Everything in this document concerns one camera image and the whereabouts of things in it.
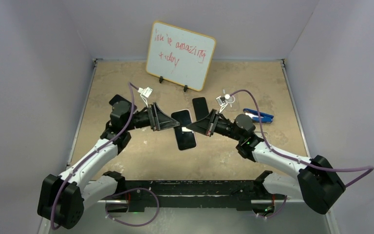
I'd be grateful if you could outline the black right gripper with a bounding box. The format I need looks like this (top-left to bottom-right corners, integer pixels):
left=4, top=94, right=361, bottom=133
left=187, top=109, right=243, bottom=141

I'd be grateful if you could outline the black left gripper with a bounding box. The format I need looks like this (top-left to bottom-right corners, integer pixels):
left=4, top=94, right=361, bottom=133
left=124, top=102, right=179, bottom=132

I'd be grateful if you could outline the green phone black screen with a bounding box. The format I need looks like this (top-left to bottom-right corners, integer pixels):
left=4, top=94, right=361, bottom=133
left=170, top=109, right=197, bottom=151

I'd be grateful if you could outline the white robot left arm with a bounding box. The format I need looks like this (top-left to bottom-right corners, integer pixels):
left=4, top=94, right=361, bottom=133
left=37, top=100, right=180, bottom=230

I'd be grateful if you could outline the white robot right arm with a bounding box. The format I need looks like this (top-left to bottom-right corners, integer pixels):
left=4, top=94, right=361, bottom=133
left=187, top=110, right=346, bottom=215

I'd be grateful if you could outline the black phone in centre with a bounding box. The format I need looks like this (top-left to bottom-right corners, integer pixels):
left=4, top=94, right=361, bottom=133
left=192, top=97, right=209, bottom=120

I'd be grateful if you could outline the clear magsafe phone case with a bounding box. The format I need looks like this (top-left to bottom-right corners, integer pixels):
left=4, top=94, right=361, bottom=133
left=222, top=88, right=240, bottom=112

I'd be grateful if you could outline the black phone on left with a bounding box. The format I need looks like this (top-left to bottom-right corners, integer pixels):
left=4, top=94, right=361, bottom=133
left=109, top=94, right=131, bottom=106

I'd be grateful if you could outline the beige phone case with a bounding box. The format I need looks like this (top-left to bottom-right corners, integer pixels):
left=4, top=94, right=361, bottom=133
left=254, top=131, right=270, bottom=144

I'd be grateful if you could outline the blue black stapler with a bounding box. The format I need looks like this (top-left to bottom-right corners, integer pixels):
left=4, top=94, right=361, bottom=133
left=243, top=108, right=274, bottom=124

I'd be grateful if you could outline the yellow framed whiteboard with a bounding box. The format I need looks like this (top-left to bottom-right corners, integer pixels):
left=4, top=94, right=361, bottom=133
left=146, top=21, right=216, bottom=91

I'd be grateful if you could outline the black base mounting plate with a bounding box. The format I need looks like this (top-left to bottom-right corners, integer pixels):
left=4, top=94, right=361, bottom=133
left=106, top=179, right=284, bottom=212

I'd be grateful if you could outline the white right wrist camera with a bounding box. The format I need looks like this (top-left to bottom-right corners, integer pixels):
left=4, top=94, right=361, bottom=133
left=216, top=94, right=236, bottom=113

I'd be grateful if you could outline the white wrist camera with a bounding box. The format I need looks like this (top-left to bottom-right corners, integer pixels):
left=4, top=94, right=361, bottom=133
left=138, top=87, right=153, bottom=107
left=216, top=94, right=236, bottom=113

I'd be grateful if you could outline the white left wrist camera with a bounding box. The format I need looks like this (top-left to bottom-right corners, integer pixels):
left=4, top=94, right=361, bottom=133
left=138, top=87, right=153, bottom=107

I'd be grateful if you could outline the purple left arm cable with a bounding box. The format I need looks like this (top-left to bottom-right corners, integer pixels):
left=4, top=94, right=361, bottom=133
left=50, top=81, right=141, bottom=231

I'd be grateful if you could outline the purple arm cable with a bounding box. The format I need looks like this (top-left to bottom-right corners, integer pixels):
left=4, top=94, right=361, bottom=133
left=50, top=81, right=141, bottom=231
left=229, top=89, right=374, bottom=188

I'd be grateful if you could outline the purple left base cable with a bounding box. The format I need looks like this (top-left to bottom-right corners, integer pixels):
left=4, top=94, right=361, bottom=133
left=104, top=187, right=160, bottom=227

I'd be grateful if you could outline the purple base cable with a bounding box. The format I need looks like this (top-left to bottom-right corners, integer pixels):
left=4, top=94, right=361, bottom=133
left=255, top=195, right=288, bottom=220
left=104, top=187, right=160, bottom=227

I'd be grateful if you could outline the aluminium frame rail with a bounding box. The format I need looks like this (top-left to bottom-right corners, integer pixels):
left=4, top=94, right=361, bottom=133
left=98, top=195, right=284, bottom=204

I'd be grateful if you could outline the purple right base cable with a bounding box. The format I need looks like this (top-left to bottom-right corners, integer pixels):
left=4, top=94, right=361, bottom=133
left=255, top=195, right=288, bottom=220

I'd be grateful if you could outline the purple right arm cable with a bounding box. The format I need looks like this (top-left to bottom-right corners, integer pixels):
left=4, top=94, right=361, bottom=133
left=229, top=89, right=374, bottom=188

